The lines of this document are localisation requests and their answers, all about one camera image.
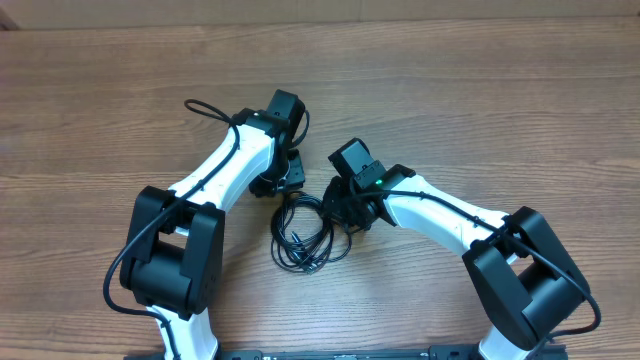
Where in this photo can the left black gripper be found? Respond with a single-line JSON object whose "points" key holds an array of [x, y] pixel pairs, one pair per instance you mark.
{"points": [[295, 177]]}

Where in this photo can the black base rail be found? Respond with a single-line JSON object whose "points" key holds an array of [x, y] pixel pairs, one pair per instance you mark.
{"points": [[350, 354]]}

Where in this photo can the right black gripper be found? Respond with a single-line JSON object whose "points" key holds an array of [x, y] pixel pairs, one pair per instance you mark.
{"points": [[332, 211]]}

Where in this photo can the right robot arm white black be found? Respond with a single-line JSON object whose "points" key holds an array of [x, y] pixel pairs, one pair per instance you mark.
{"points": [[524, 277]]}

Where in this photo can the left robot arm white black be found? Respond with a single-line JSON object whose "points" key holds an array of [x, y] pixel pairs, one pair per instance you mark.
{"points": [[172, 259]]}

